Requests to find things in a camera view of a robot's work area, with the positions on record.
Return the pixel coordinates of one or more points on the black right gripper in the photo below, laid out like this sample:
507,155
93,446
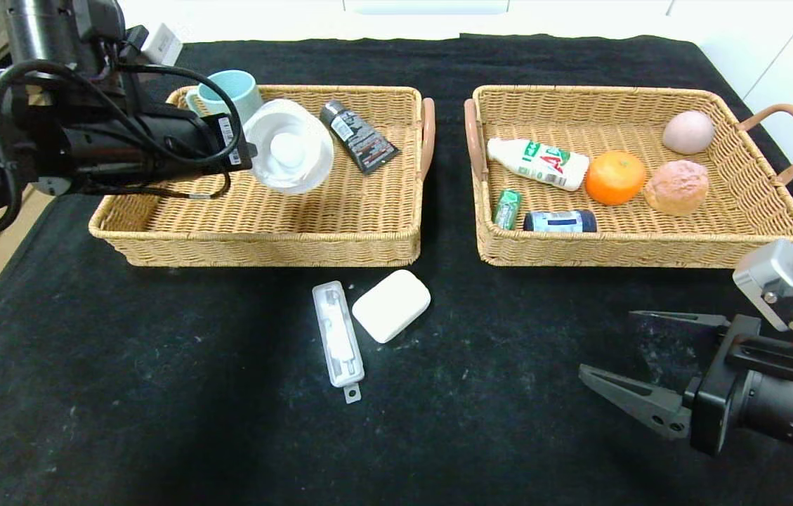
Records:
711,385

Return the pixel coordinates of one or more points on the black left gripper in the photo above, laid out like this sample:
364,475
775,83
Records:
229,140

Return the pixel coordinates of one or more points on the brown lumpy bread bun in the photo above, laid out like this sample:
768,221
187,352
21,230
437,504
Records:
677,188

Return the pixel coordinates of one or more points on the blue gum jar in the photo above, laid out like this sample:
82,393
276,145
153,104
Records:
558,222

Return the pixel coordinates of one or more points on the orange fruit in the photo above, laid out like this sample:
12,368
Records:
615,179

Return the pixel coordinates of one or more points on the white toothbrush case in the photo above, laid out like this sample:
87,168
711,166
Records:
339,337

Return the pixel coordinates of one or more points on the white soap bar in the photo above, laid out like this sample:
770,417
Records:
392,306

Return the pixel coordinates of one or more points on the green Doublemint gum pack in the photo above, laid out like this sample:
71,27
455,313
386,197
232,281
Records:
506,209

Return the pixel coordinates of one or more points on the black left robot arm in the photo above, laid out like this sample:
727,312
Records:
38,28

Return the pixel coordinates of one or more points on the wicker basket holding mug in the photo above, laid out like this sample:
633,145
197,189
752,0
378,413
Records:
298,225

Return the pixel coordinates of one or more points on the wicker basket holding milk bottle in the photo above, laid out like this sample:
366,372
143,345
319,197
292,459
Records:
649,239

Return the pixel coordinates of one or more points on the teal plastic mug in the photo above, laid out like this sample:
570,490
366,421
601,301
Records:
238,84

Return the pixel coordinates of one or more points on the black squeeze tube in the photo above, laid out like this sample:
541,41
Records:
361,140

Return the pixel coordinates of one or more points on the pink egg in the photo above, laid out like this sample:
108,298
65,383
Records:
687,132

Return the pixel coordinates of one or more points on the white AD milk bottle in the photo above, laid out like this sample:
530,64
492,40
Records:
544,165

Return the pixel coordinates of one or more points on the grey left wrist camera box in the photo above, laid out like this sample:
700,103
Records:
164,43

